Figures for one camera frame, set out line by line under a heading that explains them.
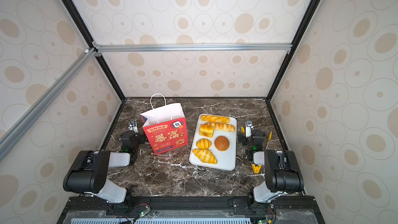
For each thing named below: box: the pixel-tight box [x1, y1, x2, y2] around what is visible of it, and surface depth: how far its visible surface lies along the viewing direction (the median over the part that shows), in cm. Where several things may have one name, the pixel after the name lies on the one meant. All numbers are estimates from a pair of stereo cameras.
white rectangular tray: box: [189, 113, 237, 171], surface depth 93 cm
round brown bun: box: [214, 135, 230, 152], surface depth 94 cm
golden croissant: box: [192, 148, 218, 165], surface depth 89 cm
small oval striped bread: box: [195, 138, 212, 150], surface depth 94 cm
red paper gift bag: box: [139, 93, 189, 156], surface depth 83 cm
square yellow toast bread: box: [199, 122, 215, 138], surface depth 97 cm
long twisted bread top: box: [200, 115, 231, 124], surface depth 108 cm
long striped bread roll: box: [205, 122, 236, 132], surface depth 102 cm
